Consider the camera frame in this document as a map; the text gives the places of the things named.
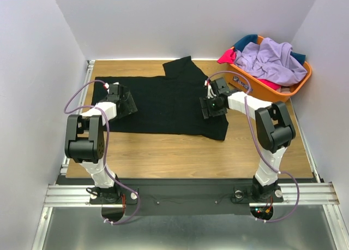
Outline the pink t shirt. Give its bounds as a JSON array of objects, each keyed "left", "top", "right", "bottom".
[{"left": 216, "top": 47, "right": 237, "bottom": 64}]

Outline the lavender t shirt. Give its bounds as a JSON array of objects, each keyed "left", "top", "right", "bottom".
[{"left": 234, "top": 38, "right": 308, "bottom": 87}]

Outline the aluminium frame rail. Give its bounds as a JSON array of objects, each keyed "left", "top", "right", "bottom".
[{"left": 44, "top": 183, "right": 339, "bottom": 208}]

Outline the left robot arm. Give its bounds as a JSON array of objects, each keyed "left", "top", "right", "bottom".
[{"left": 64, "top": 80, "right": 137, "bottom": 204}]

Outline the orange laundry basket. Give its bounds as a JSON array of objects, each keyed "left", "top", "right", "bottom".
[{"left": 225, "top": 35, "right": 312, "bottom": 102}]

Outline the right side aluminium rail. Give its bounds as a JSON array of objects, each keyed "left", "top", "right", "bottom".
[{"left": 290, "top": 99, "right": 324, "bottom": 183}]

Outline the black t shirt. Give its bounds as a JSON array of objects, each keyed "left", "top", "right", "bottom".
[{"left": 99, "top": 56, "right": 228, "bottom": 141}]

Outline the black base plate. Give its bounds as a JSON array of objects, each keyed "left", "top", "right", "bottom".
[{"left": 87, "top": 178, "right": 284, "bottom": 216}]

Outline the dark blue t shirt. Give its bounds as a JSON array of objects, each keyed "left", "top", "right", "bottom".
[{"left": 233, "top": 34, "right": 258, "bottom": 52}]

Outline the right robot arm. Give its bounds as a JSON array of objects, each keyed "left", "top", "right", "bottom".
[{"left": 200, "top": 78, "right": 296, "bottom": 201}]

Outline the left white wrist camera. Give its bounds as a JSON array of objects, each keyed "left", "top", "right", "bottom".
[{"left": 104, "top": 82, "right": 119, "bottom": 90}]

